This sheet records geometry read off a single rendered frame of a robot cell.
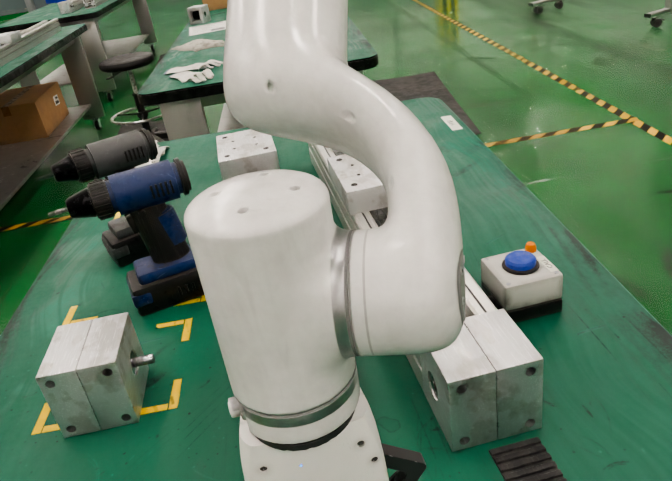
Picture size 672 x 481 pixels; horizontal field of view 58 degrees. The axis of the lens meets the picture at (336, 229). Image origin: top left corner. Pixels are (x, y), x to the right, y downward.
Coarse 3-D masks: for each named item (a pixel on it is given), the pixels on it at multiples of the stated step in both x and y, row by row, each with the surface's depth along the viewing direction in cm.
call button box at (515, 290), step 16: (496, 256) 83; (544, 256) 82; (496, 272) 80; (512, 272) 79; (528, 272) 78; (544, 272) 78; (560, 272) 78; (496, 288) 80; (512, 288) 77; (528, 288) 77; (544, 288) 78; (560, 288) 78; (496, 304) 81; (512, 304) 78; (528, 304) 79; (544, 304) 79; (560, 304) 80
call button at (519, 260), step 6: (516, 252) 81; (522, 252) 81; (528, 252) 81; (510, 258) 80; (516, 258) 80; (522, 258) 80; (528, 258) 79; (534, 258) 79; (510, 264) 79; (516, 264) 79; (522, 264) 78; (528, 264) 78; (534, 264) 79; (516, 270) 79; (522, 270) 79
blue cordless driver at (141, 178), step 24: (144, 168) 88; (168, 168) 88; (96, 192) 85; (120, 192) 85; (144, 192) 86; (168, 192) 88; (72, 216) 85; (96, 216) 87; (144, 216) 88; (168, 216) 91; (144, 240) 92; (168, 240) 92; (144, 264) 94; (168, 264) 93; (192, 264) 94; (144, 288) 92; (168, 288) 93; (192, 288) 95; (144, 312) 93
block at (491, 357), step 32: (480, 320) 66; (512, 320) 65; (448, 352) 62; (480, 352) 62; (512, 352) 61; (448, 384) 59; (480, 384) 59; (512, 384) 60; (448, 416) 61; (480, 416) 61; (512, 416) 62
